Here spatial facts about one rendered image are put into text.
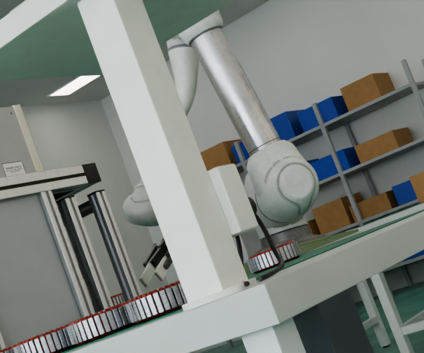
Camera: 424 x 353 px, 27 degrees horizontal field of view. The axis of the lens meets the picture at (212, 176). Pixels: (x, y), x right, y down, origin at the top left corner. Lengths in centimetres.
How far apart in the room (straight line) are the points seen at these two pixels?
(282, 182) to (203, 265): 131
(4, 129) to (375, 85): 655
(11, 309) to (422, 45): 733
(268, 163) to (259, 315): 142
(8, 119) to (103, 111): 884
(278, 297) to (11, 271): 86
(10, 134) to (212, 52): 70
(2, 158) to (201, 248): 103
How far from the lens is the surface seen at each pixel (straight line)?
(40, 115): 1018
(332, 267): 116
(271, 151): 244
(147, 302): 123
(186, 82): 267
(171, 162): 109
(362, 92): 845
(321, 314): 256
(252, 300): 104
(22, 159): 208
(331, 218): 873
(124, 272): 201
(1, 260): 178
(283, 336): 109
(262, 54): 958
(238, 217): 112
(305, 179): 239
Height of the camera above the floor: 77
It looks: 6 degrees up
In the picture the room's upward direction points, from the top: 21 degrees counter-clockwise
